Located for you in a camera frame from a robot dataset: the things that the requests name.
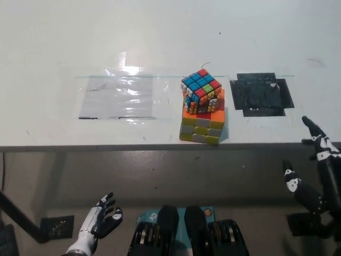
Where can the black tape square marking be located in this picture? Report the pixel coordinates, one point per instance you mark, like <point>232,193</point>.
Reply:
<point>261,96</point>

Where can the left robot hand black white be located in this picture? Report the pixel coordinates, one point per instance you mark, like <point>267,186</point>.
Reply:
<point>106,221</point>

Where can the clear plastic sheet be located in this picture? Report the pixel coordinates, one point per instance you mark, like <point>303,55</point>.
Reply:
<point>117,96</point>

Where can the small studded multicolour puzzle cube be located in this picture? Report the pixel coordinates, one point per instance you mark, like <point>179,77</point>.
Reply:
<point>199,85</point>

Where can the black floor plate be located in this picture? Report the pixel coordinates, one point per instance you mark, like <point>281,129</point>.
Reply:
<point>298,224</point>
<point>49,228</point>

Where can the black box on floor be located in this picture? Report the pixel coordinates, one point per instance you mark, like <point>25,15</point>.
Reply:
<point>8,241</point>

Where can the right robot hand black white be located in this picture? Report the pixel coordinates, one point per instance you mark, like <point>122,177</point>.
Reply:
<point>330,181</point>

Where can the black diagonal table leg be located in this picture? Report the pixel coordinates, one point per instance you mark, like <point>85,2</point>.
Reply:
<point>17,213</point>

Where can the large orange yellow puzzle cube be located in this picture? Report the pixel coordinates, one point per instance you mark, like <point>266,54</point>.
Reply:
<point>199,130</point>

